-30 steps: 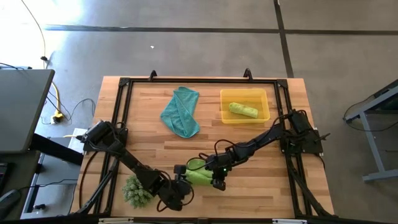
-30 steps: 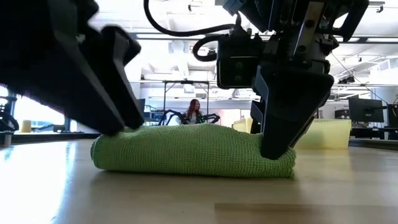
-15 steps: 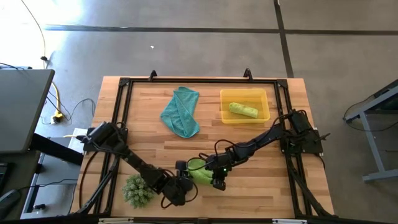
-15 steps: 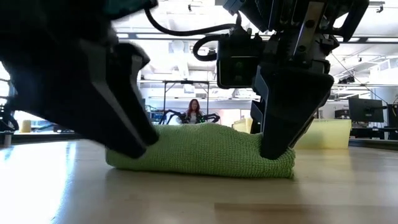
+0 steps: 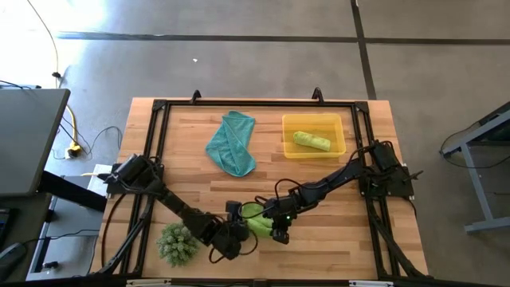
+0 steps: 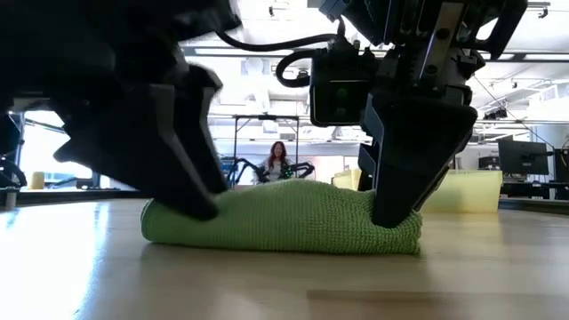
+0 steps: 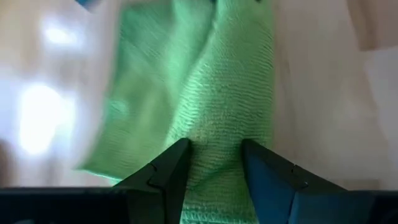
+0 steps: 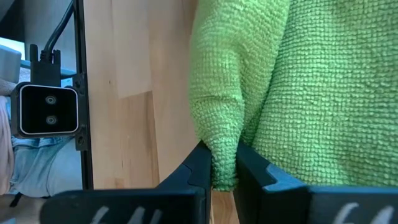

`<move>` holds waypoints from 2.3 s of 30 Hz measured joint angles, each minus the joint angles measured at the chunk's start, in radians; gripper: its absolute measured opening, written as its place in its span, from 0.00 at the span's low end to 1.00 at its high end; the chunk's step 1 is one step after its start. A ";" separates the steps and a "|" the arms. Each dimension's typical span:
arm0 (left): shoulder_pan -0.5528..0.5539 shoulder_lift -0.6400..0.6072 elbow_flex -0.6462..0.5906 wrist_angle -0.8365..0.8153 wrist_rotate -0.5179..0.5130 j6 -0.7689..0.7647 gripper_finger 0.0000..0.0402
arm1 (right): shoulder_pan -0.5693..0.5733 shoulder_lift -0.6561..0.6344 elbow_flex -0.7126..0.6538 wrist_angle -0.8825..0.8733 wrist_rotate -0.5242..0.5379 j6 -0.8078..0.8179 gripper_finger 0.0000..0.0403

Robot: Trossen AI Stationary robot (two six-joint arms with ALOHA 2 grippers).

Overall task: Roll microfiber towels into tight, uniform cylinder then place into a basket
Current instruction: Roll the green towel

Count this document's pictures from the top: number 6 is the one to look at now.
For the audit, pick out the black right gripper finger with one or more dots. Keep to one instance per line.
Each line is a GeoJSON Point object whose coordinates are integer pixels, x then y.
{"type": "Point", "coordinates": [413, 155]}
{"type": "Point", "coordinates": [366, 169]}

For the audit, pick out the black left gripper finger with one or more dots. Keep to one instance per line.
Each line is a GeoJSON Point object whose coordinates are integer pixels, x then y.
{"type": "Point", "coordinates": [200, 115]}
{"type": "Point", "coordinates": [146, 146]}

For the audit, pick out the lime green microfiber towel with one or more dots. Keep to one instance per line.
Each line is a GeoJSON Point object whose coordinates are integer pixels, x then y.
{"type": "Point", "coordinates": [284, 218]}

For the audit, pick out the black background robot arm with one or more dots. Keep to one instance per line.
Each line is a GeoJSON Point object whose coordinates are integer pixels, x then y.
{"type": "Point", "coordinates": [242, 166]}
{"type": "Point", "coordinates": [304, 168]}

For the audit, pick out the yellow plastic basket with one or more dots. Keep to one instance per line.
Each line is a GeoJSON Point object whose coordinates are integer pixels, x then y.
{"type": "Point", "coordinates": [467, 191]}

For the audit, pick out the yellow cylinder container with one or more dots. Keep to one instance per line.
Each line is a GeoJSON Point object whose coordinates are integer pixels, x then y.
{"type": "Point", "coordinates": [37, 180]}

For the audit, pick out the ceiling light strip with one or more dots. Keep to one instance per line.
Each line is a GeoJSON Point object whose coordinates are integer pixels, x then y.
{"type": "Point", "coordinates": [209, 51]}

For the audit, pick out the person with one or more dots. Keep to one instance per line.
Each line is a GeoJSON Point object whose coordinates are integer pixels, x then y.
{"type": "Point", "coordinates": [276, 171]}

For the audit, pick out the black computer monitor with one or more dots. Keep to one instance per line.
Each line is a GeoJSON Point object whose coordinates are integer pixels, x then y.
{"type": "Point", "coordinates": [522, 157]}
{"type": "Point", "coordinates": [562, 164]}

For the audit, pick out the black metal rig frame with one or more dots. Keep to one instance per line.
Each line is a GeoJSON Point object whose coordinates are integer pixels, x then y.
{"type": "Point", "coordinates": [266, 117]}

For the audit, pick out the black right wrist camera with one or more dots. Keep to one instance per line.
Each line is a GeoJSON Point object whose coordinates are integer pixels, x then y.
{"type": "Point", "coordinates": [340, 102]}

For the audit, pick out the black aluminium table frame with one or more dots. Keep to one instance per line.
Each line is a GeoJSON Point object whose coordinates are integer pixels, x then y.
{"type": "Point", "coordinates": [89, 195]}

